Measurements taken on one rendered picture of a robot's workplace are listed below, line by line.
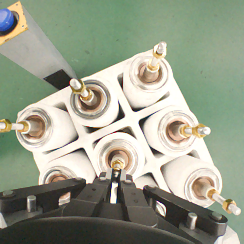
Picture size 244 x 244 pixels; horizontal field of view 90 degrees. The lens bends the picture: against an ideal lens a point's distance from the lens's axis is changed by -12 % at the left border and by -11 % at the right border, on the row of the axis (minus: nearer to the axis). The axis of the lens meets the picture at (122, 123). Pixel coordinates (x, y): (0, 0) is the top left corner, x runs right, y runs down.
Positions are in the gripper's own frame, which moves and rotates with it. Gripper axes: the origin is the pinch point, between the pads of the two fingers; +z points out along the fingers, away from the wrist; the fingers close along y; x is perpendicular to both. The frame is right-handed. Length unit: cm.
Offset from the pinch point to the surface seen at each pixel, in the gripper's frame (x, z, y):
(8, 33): 19.0, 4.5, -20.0
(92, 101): 9.5, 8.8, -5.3
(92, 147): 0.7, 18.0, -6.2
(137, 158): 0.8, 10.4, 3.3
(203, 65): 34, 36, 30
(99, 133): 4.1, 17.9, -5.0
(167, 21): 52, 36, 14
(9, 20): 20.5, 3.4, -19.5
